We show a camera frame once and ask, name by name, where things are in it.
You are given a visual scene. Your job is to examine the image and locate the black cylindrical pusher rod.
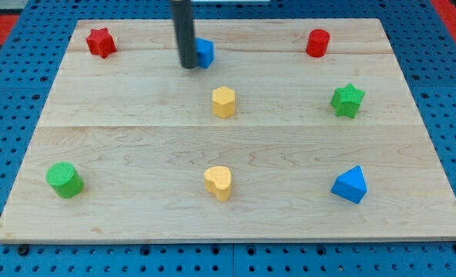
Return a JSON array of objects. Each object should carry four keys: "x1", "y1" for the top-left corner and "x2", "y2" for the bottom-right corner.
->
[{"x1": 169, "y1": 0, "x2": 198, "y2": 69}]

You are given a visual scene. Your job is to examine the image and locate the red star block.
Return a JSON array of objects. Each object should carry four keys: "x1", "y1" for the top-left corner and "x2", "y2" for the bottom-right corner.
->
[{"x1": 85, "y1": 28, "x2": 117, "y2": 58}]

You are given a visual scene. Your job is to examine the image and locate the green star block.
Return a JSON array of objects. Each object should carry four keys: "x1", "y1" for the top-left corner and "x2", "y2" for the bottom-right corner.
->
[{"x1": 330, "y1": 83, "x2": 366, "y2": 118}]

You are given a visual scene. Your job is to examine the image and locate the blue cube block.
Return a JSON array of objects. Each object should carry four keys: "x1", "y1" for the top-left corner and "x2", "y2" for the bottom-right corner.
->
[{"x1": 196, "y1": 38, "x2": 215, "y2": 68}]

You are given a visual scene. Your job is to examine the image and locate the yellow hexagon block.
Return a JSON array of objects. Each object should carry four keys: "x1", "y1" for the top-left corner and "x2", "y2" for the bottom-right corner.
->
[{"x1": 212, "y1": 86, "x2": 236, "y2": 118}]

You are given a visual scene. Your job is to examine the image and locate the red cylinder block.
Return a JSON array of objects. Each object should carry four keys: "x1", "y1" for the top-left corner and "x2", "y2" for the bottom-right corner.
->
[{"x1": 306, "y1": 28, "x2": 330, "y2": 58}]

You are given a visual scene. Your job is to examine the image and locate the wooden board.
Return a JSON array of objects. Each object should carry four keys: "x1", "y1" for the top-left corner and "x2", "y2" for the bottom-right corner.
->
[{"x1": 0, "y1": 18, "x2": 456, "y2": 245}]

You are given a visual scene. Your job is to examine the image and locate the yellow heart block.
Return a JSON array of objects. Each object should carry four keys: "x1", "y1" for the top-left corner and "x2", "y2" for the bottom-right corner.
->
[{"x1": 203, "y1": 166, "x2": 232, "y2": 202}]

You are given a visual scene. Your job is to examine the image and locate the green cylinder block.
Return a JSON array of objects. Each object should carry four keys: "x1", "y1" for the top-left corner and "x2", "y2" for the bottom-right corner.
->
[{"x1": 45, "y1": 162, "x2": 84, "y2": 199}]

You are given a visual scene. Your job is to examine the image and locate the blue triangle block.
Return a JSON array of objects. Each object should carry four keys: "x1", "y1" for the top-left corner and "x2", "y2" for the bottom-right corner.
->
[{"x1": 331, "y1": 165, "x2": 367, "y2": 204}]

